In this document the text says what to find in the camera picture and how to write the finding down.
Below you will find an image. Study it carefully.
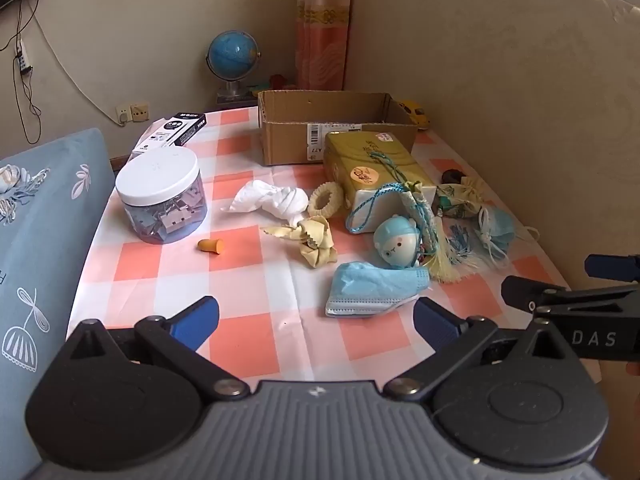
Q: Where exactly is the flat blue face mask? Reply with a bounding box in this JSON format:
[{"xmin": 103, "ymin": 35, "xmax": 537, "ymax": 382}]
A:
[{"xmin": 325, "ymin": 261, "xmax": 431, "ymax": 318}]

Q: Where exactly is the blue printed bed sheet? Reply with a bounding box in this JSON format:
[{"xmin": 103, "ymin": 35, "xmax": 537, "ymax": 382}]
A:
[{"xmin": 0, "ymin": 127, "xmax": 118, "ymax": 480}]

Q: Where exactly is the clear jar white lid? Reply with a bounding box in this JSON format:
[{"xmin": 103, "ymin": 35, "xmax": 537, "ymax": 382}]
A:
[{"xmin": 115, "ymin": 149, "xmax": 208, "ymax": 246}]

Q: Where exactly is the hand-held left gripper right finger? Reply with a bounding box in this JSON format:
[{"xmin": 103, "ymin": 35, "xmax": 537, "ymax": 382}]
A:
[{"xmin": 382, "ymin": 296, "xmax": 569, "ymax": 404}]

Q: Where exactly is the black cable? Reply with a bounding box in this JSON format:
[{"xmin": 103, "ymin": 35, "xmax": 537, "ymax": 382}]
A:
[{"xmin": 0, "ymin": 0, "xmax": 43, "ymax": 146}]

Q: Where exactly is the brown cardboard box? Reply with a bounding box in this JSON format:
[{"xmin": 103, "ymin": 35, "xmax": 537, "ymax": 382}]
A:
[{"xmin": 257, "ymin": 90, "xmax": 420, "ymax": 167}]

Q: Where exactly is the floral drawstring pouch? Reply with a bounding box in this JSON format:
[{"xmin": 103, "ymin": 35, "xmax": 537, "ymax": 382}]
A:
[{"xmin": 434, "ymin": 176, "xmax": 488, "ymax": 220}]

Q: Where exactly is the crumpled white cloth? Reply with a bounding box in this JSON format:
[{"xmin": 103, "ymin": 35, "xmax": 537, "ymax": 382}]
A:
[{"xmin": 220, "ymin": 179, "xmax": 310, "ymax": 222}]

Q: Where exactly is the yellow toy car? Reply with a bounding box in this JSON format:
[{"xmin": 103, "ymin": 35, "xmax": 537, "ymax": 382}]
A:
[{"xmin": 395, "ymin": 100, "xmax": 431, "ymax": 131}]

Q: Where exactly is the blue desk globe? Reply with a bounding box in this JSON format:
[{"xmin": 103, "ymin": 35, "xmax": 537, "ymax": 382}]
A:
[{"xmin": 206, "ymin": 30, "xmax": 262, "ymax": 98}]

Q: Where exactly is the gold rectangular box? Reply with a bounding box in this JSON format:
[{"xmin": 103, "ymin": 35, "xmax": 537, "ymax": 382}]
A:
[{"xmin": 322, "ymin": 131, "xmax": 438, "ymax": 222}]

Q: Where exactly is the cream scrunchie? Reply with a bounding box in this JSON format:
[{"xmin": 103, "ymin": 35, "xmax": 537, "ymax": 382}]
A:
[{"xmin": 307, "ymin": 181, "xmax": 348, "ymax": 219}]

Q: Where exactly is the pink patterned curtain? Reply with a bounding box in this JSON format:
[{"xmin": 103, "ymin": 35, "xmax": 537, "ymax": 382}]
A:
[{"xmin": 295, "ymin": 0, "xmax": 354, "ymax": 92}]

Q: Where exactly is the pink white checked tablecloth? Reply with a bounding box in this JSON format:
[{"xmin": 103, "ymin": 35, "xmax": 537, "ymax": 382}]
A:
[{"xmin": 65, "ymin": 107, "xmax": 601, "ymax": 393}]

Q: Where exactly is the black white pen box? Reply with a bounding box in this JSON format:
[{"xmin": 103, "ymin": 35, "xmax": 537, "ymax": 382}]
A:
[{"xmin": 131, "ymin": 112, "xmax": 207, "ymax": 157}]

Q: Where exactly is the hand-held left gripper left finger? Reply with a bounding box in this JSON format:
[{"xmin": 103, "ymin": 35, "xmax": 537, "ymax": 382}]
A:
[{"xmin": 67, "ymin": 296, "xmax": 251, "ymax": 404}]

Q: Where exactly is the crumpled blue face mask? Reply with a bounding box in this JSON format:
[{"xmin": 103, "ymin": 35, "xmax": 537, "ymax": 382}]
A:
[{"xmin": 477, "ymin": 206, "xmax": 540, "ymax": 267}]

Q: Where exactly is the white cable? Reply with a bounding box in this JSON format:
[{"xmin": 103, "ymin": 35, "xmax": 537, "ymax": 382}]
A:
[{"xmin": 32, "ymin": 7, "xmax": 123, "ymax": 126}]

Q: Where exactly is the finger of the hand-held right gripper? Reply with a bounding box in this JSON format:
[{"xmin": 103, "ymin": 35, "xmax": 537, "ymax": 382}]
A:
[
  {"xmin": 585, "ymin": 254, "xmax": 640, "ymax": 283},
  {"xmin": 501, "ymin": 275, "xmax": 573, "ymax": 317}
]

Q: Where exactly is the blue brocade drawstring pouch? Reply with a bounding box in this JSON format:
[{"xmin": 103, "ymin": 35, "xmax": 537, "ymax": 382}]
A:
[{"xmin": 346, "ymin": 180, "xmax": 463, "ymax": 285}]

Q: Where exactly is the yellow lens cloth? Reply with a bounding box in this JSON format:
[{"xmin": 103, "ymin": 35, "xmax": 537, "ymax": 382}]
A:
[{"xmin": 260, "ymin": 214, "xmax": 338, "ymax": 270}]

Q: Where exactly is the white blue floral cloth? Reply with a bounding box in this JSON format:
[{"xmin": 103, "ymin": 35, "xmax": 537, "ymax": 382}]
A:
[{"xmin": 442, "ymin": 217, "xmax": 506, "ymax": 267}]

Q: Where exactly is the blue round doll toy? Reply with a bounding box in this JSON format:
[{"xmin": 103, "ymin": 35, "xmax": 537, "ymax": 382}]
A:
[{"xmin": 374, "ymin": 215, "xmax": 425, "ymax": 269}]

